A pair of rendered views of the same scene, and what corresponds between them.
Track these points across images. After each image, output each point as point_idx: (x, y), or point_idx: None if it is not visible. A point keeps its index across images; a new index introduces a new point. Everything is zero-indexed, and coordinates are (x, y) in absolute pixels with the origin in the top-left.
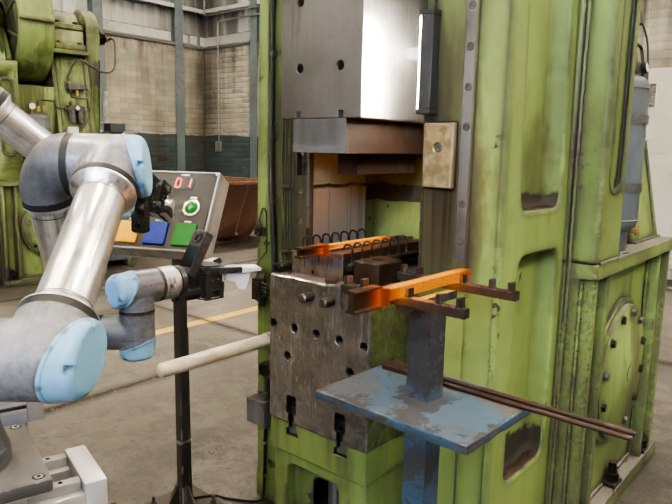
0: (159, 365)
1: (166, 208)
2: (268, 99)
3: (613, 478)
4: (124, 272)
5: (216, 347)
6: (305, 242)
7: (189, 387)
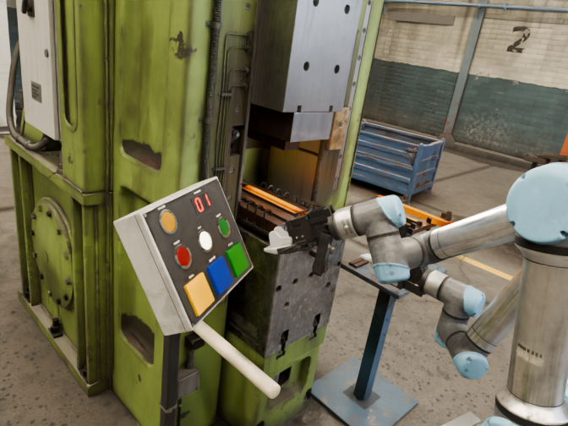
0: (276, 387)
1: None
2: (213, 79)
3: None
4: (472, 289)
5: (228, 347)
6: (232, 215)
7: None
